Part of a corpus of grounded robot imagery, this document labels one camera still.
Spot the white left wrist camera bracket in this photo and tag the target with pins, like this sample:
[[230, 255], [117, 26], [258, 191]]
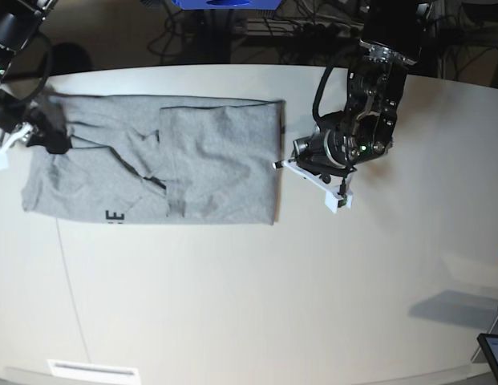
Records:
[[336, 196]]

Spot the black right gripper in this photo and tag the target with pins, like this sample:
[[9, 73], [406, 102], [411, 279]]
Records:
[[47, 121]]

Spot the tablet with dark frame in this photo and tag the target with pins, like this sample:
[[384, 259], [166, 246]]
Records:
[[489, 345]]

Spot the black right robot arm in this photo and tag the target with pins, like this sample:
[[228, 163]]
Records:
[[20, 23]]

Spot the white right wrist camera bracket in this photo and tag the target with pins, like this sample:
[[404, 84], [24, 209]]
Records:
[[8, 146]]

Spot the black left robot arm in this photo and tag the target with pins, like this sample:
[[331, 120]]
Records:
[[362, 131]]

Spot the grey T-shirt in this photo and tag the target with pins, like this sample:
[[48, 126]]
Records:
[[153, 160]]

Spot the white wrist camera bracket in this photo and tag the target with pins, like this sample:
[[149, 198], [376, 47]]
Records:
[[336, 196], [8, 146]]

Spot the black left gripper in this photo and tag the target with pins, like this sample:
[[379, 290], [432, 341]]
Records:
[[323, 154]]

